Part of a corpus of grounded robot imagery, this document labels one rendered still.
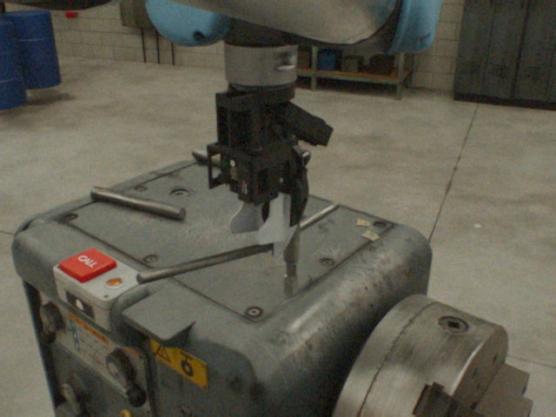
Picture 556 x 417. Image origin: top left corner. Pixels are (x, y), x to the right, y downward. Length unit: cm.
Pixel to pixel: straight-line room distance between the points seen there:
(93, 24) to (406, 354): 889
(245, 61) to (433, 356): 41
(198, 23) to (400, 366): 47
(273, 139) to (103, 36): 873
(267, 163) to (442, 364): 33
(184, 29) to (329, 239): 52
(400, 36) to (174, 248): 56
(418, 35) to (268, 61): 19
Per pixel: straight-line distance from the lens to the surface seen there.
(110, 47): 927
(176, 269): 57
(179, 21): 45
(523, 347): 286
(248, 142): 60
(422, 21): 41
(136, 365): 88
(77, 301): 85
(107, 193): 105
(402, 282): 88
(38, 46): 760
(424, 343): 74
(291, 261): 72
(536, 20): 663
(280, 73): 57
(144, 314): 74
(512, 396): 88
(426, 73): 733
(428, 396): 72
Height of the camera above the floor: 169
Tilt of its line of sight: 27 degrees down
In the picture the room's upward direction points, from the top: straight up
